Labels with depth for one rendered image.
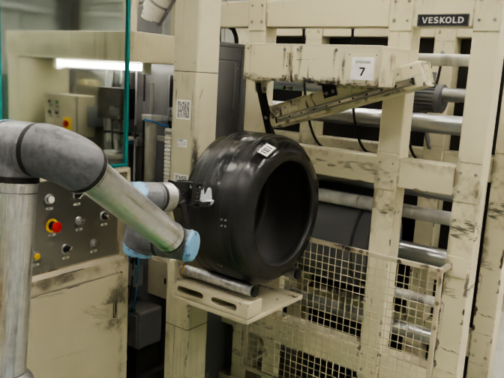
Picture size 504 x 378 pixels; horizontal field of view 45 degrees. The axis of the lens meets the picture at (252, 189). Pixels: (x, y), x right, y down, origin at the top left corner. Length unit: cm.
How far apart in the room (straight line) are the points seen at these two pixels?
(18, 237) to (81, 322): 114
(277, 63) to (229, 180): 60
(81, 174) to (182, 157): 113
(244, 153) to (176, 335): 89
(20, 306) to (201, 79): 124
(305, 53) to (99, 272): 116
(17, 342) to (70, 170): 40
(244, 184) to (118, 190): 71
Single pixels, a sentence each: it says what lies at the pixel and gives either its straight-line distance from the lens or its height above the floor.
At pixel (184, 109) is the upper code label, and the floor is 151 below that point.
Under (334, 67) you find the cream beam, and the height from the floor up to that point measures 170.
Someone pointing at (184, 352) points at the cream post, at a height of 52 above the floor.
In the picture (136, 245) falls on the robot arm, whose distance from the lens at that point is 180.
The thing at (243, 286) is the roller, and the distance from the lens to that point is 221.
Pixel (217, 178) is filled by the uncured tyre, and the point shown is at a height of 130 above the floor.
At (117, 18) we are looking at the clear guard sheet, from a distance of 244.
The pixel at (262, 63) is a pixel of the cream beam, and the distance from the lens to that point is 248.
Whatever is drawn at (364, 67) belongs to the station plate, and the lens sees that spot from 224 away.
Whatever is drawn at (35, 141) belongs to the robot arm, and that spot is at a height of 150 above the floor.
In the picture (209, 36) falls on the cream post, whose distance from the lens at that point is 240.
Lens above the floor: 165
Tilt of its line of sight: 10 degrees down
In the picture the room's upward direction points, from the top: 3 degrees clockwise
